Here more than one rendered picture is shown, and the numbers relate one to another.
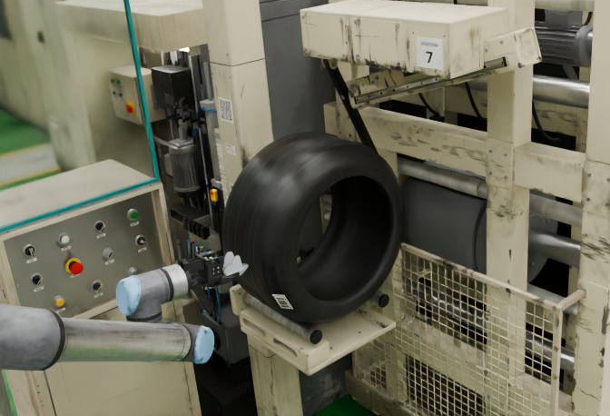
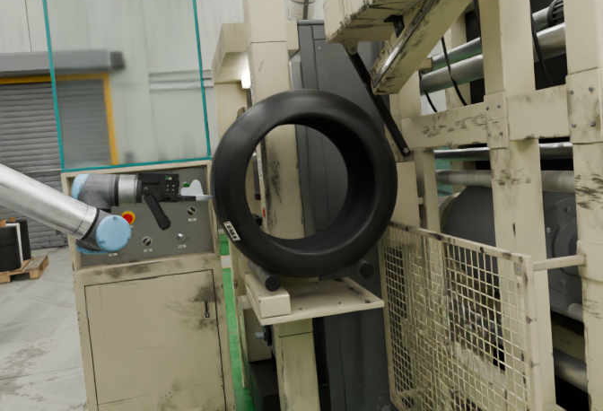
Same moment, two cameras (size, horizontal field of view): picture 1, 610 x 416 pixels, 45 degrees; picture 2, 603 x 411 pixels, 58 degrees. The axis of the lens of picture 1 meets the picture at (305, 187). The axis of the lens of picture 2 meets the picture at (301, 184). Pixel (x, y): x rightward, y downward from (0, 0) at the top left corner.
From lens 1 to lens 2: 1.23 m
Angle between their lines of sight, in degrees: 30
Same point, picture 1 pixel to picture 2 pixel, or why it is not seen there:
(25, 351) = not seen: outside the picture
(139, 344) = (13, 188)
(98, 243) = not seen: hidden behind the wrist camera
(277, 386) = (288, 372)
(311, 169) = (272, 101)
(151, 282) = (98, 179)
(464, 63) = not seen: outside the picture
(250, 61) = (271, 41)
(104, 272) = (155, 231)
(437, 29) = not seen: outside the picture
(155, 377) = (188, 341)
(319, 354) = (275, 304)
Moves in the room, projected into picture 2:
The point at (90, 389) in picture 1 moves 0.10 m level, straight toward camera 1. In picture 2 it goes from (124, 331) to (113, 340)
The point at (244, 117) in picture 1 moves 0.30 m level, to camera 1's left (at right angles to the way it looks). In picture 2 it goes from (262, 90) to (191, 100)
